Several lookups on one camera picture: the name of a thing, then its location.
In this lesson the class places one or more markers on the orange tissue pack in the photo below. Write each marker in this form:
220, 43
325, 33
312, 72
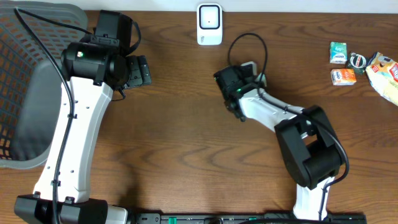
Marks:
343, 77

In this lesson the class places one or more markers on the white barcode scanner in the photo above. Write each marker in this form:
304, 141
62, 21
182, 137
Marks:
209, 24

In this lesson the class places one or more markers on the teal tissue pack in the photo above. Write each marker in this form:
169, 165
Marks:
338, 52

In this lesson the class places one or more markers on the grey plastic mesh basket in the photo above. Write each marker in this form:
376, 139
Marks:
30, 85

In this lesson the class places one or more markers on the Zam-Buk ointment tin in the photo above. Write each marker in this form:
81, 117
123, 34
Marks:
357, 62

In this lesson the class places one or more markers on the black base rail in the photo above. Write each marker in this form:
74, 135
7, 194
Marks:
158, 218

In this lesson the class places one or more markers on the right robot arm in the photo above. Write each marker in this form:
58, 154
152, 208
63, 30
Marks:
311, 152

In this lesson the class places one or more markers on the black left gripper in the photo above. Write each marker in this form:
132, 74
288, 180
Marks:
141, 73

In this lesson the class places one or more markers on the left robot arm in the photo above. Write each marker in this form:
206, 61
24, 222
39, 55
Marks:
91, 70

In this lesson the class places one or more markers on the large yellow wipes packet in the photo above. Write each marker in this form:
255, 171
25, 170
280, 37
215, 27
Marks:
382, 75

